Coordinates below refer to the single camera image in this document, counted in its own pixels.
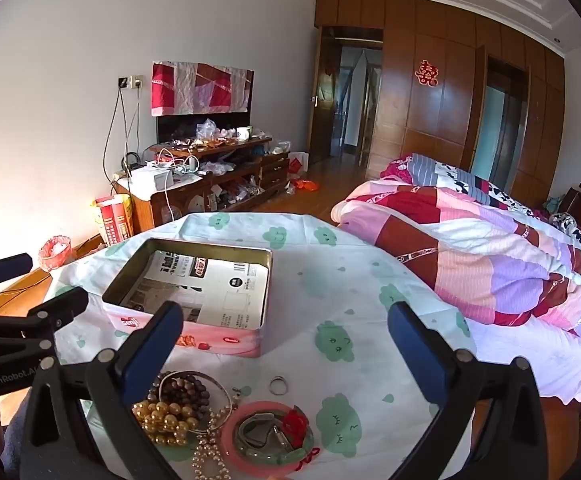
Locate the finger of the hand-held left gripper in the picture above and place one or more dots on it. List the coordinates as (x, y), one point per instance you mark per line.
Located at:
(8, 266)
(60, 307)

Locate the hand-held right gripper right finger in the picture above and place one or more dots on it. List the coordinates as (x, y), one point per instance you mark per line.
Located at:
(415, 352)

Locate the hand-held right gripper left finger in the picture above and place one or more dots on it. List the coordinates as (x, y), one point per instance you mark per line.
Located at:
(150, 347)

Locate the thin silver bangle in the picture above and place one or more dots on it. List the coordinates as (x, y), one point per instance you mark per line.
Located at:
(229, 400)

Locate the pink round tray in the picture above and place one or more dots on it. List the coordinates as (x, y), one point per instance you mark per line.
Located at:
(229, 440)

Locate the grey metal pendant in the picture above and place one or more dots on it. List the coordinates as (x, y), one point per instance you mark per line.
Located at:
(258, 432)

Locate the red flower knot ornament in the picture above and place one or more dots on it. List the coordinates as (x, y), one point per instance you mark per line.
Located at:
(295, 422)

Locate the green jade bangle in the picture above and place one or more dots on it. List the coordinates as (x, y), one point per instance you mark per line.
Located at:
(270, 458)

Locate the bin with pink liner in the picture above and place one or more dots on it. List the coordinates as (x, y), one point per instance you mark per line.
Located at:
(54, 254)

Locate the newspaper lining sheet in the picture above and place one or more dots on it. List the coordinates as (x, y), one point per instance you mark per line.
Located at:
(230, 290)

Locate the small silver earring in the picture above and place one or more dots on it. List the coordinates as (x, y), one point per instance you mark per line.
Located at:
(243, 390)

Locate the red and yellow carton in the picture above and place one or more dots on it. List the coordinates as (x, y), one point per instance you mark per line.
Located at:
(115, 220)

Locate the white bed sheet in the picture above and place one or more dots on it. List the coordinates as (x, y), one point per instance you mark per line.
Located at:
(520, 352)

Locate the pink patchwork quilt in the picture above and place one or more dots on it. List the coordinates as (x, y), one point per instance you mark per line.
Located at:
(470, 255)

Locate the white green cloud tablecloth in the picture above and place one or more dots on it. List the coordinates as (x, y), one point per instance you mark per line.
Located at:
(320, 270)

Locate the white cardboard box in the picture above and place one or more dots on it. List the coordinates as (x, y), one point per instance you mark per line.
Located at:
(150, 178)

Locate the wooden television cabinet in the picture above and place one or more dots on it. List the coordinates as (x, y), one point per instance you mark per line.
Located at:
(250, 177)

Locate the orange red item on floor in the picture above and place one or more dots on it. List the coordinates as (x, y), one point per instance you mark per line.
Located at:
(304, 185)

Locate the wooden wardrobe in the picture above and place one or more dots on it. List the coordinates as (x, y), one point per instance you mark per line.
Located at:
(430, 130)

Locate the white paper bag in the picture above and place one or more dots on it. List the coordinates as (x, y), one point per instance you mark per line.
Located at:
(298, 161)

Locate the clear plastic bag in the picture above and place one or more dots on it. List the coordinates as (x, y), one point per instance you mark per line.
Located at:
(205, 128)

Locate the black television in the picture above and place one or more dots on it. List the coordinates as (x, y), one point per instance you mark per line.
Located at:
(200, 124)

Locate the white mug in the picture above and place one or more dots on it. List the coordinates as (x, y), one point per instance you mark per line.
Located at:
(243, 133)

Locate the glass sliding door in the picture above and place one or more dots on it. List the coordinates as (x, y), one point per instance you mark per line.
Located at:
(500, 130)

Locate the red pink television cover cloth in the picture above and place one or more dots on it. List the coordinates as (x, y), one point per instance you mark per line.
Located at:
(195, 87)

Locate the wooden door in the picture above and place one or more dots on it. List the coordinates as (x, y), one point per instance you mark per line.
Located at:
(323, 105)

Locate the wall socket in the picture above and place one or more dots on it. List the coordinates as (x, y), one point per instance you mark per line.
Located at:
(130, 81)

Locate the red paper wall decoration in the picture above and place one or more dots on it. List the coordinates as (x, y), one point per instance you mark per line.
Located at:
(428, 74)

